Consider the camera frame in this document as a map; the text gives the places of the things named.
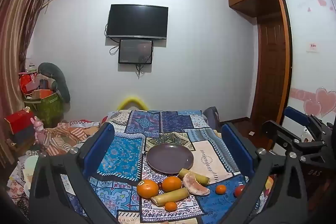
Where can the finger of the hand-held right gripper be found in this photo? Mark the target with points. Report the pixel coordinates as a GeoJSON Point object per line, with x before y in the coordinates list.
{"type": "Point", "coordinates": [278, 132]}
{"type": "Point", "coordinates": [295, 113]}

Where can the brown wooden door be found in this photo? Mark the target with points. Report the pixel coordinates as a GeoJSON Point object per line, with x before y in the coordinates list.
{"type": "Point", "coordinates": [270, 71]}

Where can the peeled pomelo segment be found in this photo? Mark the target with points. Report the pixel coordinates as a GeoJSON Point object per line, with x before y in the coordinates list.
{"type": "Point", "coordinates": [195, 185]}

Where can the black wall television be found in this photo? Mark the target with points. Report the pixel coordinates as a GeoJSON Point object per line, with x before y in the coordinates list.
{"type": "Point", "coordinates": [137, 20]}

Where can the orange striped cloth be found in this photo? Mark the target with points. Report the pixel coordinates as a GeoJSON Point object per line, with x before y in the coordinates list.
{"type": "Point", "coordinates": [68, 136]}

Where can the white floral cloth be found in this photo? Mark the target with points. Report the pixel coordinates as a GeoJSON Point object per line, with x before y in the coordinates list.
{"type": "Point", "coordinates": [22, 182]}

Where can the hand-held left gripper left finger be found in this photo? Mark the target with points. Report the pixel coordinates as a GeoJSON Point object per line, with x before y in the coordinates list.
{"type": "Point", "coordinates": [101, 146]}

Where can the red tomato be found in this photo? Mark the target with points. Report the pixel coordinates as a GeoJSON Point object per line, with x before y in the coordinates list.
{"type": "Point", "coordinates": [239, 190]}

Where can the large orange with sticker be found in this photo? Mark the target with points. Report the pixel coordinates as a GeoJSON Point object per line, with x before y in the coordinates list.
{"type": "Point", "coordinates": [147, 188]}

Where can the red gift box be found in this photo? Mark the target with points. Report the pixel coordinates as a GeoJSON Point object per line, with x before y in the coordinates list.
{"type": "Point", "coordinates": [19, 121]}

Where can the green storage box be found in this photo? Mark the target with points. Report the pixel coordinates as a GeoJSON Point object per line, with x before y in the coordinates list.
{"type": "Point", "coordinates": [48, 109]}

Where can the small tangerine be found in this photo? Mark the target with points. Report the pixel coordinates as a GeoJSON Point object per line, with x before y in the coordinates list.
{"type": "Point", "coordinates": [171, 206]}
{"type": "Point", "coordinates": [220, 189]}

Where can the purple round plate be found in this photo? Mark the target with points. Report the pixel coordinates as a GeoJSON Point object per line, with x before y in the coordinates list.
{"type": "Point", "coordinates": [169, 158]}

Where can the pink bunny toy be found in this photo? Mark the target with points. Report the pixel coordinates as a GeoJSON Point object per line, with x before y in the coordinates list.
{"type": "Point", "coordinates": [39, 129]}

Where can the small black wall monitor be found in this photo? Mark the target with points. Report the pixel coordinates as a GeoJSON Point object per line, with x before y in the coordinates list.
{"type": "Point", "coordinates": [135, 51]}

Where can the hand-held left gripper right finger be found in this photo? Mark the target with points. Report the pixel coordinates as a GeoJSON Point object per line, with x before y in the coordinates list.
{"type": "Point", "coordinates": [237, 150]}

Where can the orange box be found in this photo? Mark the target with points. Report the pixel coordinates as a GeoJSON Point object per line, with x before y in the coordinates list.
{"type": "Point", "coordinates": [42, 93]}

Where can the grey pillow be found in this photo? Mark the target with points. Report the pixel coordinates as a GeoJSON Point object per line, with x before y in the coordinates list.
{"type": "Point", "coordinates": [211, 116]}

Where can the white sliding door with hearts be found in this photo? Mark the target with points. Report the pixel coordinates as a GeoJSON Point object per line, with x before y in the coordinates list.
{"type": "Point", "coordinates": [309, 56]}

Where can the red bag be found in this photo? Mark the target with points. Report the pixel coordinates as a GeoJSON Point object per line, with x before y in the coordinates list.
{"type": "Point", "coordinates": [26, 82]}

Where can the striped brown curtain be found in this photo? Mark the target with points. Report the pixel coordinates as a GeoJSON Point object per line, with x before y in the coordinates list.
{"type": "Point", "coordinates": [15, 43]}

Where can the blue patchwork blanket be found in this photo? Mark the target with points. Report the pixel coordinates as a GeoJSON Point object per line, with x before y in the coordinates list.
{"type": "Point", "coordinates": [157, 129]}

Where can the plain orange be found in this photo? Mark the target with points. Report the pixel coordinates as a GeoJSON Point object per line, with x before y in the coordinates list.
{"type": "Point", "coordinates": [172, 183]}

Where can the grey plush toy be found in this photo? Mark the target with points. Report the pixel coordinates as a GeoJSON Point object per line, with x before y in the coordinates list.
{"type": "Point", "coordinates": [59, 79]}

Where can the sugarcane piece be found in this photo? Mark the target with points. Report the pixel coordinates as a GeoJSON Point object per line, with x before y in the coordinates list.
{"type": "Point", "coordinates": [170, 196]}
{"type": "Point", "coordinates": [200, 178]}

